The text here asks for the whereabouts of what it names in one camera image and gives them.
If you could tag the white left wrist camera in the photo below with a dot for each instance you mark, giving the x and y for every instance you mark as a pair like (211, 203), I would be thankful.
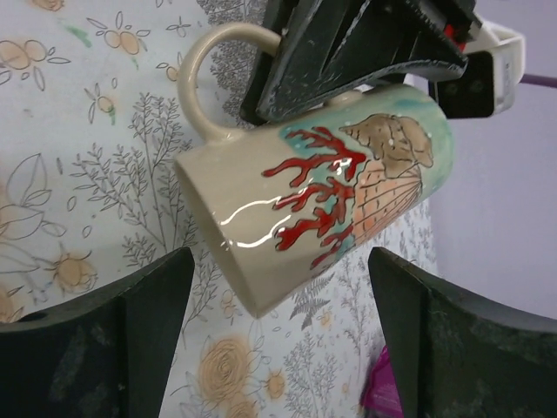
(496, 64)

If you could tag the purple candy bag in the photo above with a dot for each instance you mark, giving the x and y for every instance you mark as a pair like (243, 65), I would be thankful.
(380, 396)

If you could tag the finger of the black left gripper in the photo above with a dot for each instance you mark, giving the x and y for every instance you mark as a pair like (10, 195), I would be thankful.
(330, 47)

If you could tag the cream floral mug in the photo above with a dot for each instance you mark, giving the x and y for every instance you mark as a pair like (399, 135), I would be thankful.
(280, 204)

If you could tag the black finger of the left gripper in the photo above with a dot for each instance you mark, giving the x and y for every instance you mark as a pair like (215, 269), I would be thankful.
(276, 18)

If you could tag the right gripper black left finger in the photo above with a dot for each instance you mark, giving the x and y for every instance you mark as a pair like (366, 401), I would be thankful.
(106, 353)

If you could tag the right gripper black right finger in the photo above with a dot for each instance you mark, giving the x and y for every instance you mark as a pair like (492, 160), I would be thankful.
(455, 353)

